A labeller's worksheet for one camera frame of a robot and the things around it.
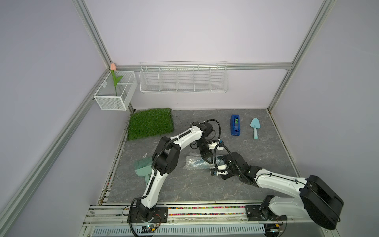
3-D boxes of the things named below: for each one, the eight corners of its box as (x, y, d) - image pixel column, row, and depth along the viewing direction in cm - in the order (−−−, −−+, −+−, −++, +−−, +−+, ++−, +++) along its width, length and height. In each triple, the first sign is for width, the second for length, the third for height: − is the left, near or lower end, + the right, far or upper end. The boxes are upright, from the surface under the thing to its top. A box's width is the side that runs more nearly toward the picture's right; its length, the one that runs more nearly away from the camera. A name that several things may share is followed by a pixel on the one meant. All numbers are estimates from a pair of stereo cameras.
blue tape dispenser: (230, 136, 107) (232, 130, 102) (230, 119, 117) (232, 114, 112) (238, 137, 106) (240, 131, 101) (238, 120, 116) (240, 114, 111)
